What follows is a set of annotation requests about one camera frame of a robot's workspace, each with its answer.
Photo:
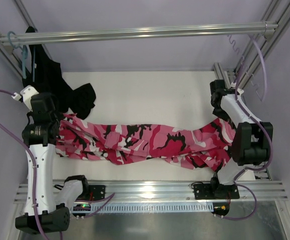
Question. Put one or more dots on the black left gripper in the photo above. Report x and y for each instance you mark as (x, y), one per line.
(57, 121)

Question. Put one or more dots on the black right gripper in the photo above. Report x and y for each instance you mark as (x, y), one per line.
(220, 113)

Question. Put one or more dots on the pink camouflage trousers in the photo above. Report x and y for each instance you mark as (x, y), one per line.
(207, 147)

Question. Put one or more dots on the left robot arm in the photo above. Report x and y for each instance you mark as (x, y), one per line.
(44, 211)

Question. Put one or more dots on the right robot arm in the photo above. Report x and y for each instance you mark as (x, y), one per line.
(252, 142)

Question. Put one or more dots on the lilac clothes hanger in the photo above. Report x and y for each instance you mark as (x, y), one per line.
(236, 75)

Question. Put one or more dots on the light blue clothes hanger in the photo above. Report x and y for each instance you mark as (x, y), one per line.
(25, 53)

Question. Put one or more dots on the black garment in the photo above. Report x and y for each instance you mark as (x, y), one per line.
(46, 76)

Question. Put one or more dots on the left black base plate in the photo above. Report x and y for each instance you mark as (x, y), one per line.
(92, 193)

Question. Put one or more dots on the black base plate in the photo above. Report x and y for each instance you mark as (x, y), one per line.
(92, 193)
(207, 191)

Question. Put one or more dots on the aluminium left frame post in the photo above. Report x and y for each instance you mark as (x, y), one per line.
(7, 51)

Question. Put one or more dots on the aluminium hanging rail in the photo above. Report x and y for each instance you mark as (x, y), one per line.
(134, 33)

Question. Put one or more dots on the aluminium right frame rail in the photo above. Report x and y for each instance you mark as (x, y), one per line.
(276, 19)

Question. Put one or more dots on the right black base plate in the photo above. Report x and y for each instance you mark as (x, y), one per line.
(207, 191)

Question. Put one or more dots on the slotted grey cable duct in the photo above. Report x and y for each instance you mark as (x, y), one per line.
(141, 207)

